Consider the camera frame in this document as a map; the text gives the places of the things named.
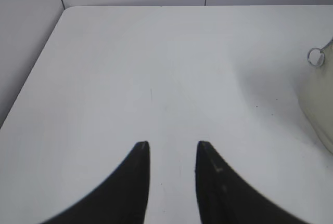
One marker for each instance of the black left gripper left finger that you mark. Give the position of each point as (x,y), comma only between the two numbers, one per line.
(121,198)

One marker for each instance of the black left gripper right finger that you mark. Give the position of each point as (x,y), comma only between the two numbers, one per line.
(224,197)

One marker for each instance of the cream fabric zipper bag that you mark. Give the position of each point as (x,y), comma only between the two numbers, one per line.
(315,97)

